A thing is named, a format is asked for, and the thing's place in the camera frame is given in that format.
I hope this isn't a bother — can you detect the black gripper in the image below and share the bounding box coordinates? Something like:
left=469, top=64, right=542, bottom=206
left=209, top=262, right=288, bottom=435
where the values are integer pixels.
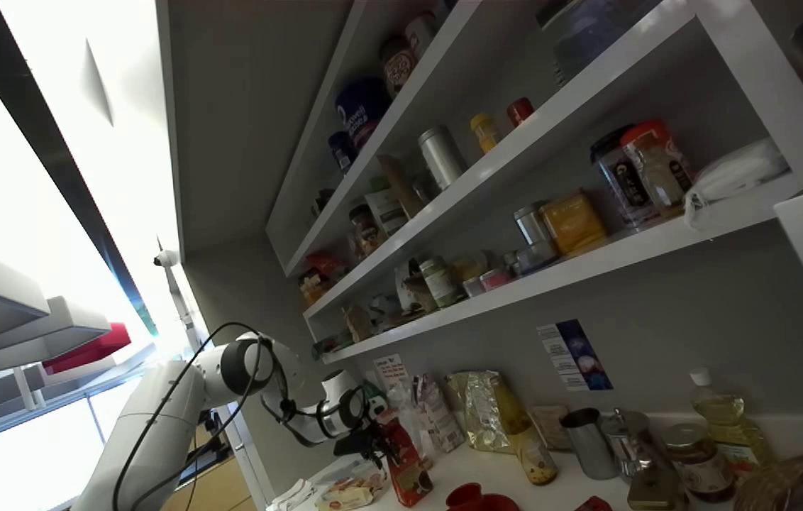
left=330, top=381, right=396, bottom=468

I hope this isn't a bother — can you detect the orange snack packet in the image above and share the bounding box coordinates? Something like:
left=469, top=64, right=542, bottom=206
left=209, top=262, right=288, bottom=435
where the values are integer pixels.
left=378, top=411, right=437, bottom=511

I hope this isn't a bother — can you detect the white pink snack packet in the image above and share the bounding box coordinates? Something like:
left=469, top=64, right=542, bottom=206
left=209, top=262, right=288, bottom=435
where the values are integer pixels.
left=369, top=351, right=425, bottom=449

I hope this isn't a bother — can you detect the white patterned packet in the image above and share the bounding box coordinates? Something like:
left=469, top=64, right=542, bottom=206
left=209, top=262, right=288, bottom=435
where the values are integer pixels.
left=413, top=372, right=469, bottom=453

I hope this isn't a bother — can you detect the small brown packet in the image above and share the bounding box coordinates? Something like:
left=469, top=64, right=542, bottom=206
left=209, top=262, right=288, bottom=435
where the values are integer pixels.
left=525, top=404, right=572, bottom=453

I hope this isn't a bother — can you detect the crumpled silver packet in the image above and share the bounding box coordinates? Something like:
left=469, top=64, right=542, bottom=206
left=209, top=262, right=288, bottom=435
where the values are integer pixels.
left=601, top=405, right=673, bottom=509

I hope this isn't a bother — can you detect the white soft packet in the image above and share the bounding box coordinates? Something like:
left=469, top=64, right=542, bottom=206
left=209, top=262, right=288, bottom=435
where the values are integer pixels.
left=680, top=135, right=791, bottom=213

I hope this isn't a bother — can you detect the clear plastic food container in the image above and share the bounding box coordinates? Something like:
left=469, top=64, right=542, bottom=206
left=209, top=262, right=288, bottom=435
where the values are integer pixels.
left=313, top=459, right=391, bottom=511

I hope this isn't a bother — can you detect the gold foil bag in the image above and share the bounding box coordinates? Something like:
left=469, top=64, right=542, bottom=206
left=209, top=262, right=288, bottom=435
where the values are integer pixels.
left=440, top=367, right=534, bottom=453

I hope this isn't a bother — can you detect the red plate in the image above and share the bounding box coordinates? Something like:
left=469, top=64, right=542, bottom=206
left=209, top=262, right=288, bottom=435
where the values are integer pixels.
left=443, top=479, right=523, bottom=511

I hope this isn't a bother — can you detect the white label jar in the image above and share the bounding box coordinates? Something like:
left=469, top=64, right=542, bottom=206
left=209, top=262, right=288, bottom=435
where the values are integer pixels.
left=418, top=256, right=464, bottom=311

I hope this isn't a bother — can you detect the amber liquid bottle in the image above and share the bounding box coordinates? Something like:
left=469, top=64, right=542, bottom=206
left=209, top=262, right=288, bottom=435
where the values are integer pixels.
left=511, top=422, right=562, bottom=489

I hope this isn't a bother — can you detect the pink label tin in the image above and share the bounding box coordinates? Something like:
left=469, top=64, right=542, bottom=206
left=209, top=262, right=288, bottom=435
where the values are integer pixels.
left=460, top=266, right=515, bottom=299

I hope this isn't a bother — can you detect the grey lidded jar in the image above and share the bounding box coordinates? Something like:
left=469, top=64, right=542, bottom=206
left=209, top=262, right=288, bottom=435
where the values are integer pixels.
left=559, top=405, right=620, bottom=482

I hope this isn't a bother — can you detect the blue white card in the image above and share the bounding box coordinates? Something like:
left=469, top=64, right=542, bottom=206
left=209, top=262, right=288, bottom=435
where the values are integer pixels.
left=535, top=318, right=615, bottom=395

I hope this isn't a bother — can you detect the brown bag white label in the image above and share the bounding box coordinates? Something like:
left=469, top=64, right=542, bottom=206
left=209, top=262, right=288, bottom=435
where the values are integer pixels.
left=361, top=175, right=408, bottom=238

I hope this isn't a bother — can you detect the silver lidded jar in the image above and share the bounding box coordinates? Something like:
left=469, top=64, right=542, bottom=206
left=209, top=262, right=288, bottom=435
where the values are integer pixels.
left=511, top=205, right=559, bottom=276

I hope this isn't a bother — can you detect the silver white canister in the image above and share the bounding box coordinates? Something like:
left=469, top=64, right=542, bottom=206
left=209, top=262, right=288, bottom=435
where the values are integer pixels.
left=418, top=121, right=469, bottom=192

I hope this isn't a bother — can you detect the yellow gold container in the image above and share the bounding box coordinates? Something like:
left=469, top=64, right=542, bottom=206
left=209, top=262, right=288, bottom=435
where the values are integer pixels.
left=535, top=191, right=610, bottom=257

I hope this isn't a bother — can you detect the red flat cushion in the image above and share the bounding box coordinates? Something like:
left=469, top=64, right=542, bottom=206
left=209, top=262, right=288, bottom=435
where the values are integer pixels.
left=40, top=321, right=132, bottom=378

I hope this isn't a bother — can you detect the small yellow jar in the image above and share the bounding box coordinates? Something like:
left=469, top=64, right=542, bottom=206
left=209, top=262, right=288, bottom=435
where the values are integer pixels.
left=464, top=110, right=506, bottom=157

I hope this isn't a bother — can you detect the dark blue container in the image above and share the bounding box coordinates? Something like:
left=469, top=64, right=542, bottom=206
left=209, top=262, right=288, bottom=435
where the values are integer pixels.
left=330, top=77, right=395, bottom=158

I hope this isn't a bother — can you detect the dark spread jar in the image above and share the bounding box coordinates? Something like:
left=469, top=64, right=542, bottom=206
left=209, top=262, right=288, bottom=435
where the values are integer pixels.
left=662, top=435, right=741, bottom=504

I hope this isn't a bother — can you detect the dark coffee box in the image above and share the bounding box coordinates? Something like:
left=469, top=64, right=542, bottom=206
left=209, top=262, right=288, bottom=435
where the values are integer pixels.
left=586, top=125, right=656, bottom=233

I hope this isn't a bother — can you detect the small red jar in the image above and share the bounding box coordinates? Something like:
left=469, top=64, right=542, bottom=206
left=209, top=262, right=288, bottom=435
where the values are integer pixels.
left=506, top=93, right=538, bottom=127

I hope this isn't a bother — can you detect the yellow oil bottle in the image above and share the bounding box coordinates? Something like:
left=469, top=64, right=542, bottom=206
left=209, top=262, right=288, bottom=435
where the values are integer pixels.
left=687, top=367, right=779, bottom=472

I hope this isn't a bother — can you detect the brown lidded jar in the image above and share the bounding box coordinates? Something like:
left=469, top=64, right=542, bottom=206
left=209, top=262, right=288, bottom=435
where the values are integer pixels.
left=378, top=35, right=419, bottom=100

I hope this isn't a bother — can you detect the white stacked shelving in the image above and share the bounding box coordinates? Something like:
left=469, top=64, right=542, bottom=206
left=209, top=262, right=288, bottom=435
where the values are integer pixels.
left=0, top=233, right=156, bottom=453

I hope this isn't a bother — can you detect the red lid jar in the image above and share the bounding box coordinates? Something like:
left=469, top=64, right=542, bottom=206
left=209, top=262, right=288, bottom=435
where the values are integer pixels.
left=615, top=117, right=697, bottom=213

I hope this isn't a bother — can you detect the dark grey container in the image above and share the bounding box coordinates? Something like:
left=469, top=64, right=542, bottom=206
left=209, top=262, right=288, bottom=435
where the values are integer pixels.
left=534, top=0, right=664, bottom=80

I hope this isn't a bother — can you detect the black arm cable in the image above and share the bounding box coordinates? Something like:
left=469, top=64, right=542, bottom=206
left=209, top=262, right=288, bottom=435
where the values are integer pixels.
left=110, top=321, right=325, bottom=511

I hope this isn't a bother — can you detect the white camera stand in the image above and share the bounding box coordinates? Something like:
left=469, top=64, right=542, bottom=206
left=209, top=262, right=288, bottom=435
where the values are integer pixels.
left=149, top=238, right=206, bottom=351

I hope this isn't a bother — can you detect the white wall shelf unit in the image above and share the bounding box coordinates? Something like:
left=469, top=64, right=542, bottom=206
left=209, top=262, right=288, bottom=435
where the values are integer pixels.
left=261, top=0, right=803, bottom=370

